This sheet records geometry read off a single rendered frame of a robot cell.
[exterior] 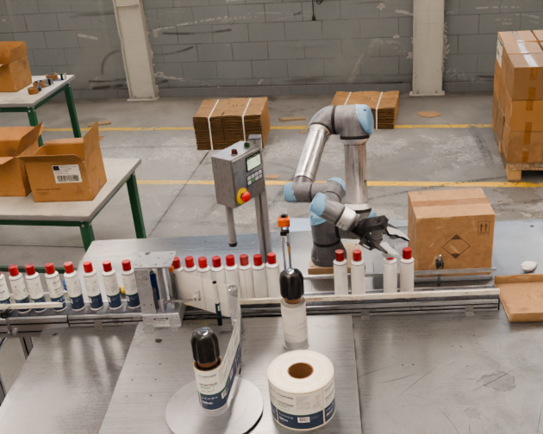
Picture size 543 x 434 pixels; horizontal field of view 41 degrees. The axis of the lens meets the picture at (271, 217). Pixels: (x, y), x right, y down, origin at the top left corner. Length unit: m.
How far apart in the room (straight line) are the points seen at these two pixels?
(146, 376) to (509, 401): 1.18
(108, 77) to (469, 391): 6.88
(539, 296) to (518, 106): 2.93
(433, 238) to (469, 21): 5.10
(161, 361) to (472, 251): 1.27
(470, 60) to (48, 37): 4.70
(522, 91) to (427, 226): 2.92
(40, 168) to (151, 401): 2.02
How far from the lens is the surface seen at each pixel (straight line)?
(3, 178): 4.35
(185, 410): 2.33
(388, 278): 2.71
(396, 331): 2.68
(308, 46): 7.92
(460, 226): 2.87
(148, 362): 2.57
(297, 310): 2.42
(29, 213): 4.11
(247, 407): 2.30
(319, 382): 2.16
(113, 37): 8.51
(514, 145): 5.77
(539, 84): 5.64
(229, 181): 2.55
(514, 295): 2.91
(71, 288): 2.88
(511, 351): 2.63
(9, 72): 6.51
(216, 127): 6.64
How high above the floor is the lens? 2.42
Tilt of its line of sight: 27 degrees down
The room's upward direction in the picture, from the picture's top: 5 degrees counter-clockwise
